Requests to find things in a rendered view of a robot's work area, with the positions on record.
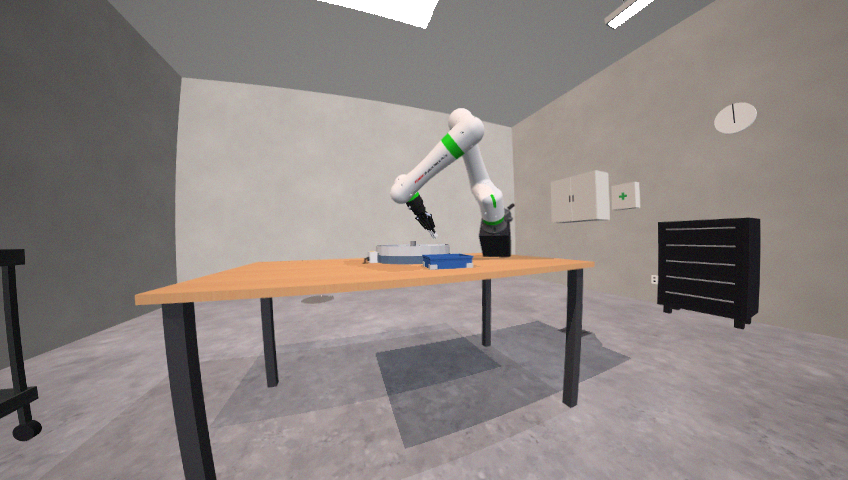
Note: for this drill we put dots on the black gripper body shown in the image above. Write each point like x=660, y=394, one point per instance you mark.
x=420, y=211

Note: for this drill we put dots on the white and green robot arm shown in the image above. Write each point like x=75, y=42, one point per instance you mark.
x=465, y=132

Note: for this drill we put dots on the blue crate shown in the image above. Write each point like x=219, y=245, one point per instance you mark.
x=447, y=261

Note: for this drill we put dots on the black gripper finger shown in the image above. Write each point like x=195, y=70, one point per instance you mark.
x=430, y=223
x=424, y=225

